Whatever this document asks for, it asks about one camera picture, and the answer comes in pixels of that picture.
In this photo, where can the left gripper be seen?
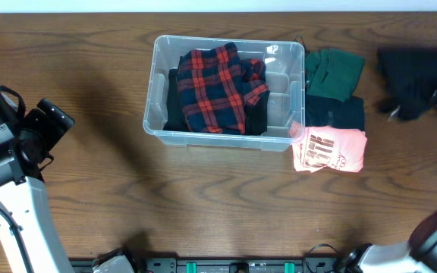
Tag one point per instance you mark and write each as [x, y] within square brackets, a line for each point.
[50, 131]

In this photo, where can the black garment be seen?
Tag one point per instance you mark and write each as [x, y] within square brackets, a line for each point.
[410, 80]

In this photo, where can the red navy plaid garment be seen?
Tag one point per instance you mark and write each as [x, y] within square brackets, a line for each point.
[214, 91]

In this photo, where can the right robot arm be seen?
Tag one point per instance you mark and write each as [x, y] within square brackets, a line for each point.
[418, 254]

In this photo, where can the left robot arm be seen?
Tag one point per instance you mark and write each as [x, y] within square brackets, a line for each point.
[27, 232]

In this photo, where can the clear plastic storage container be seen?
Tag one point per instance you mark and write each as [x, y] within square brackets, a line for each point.
[285, 75]

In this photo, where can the black folded pants in container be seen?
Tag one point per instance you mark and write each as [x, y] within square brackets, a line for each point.
[173, 110]

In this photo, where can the green folded garment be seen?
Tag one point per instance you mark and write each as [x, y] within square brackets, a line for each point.
[333, 73]

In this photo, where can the dark teal folded garment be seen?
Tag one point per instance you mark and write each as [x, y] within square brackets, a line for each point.
[327, 112]

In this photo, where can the pink printed folded shirt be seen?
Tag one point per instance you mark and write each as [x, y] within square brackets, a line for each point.
[315, 148]

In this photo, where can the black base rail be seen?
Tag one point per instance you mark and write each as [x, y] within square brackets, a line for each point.
[123, 260]

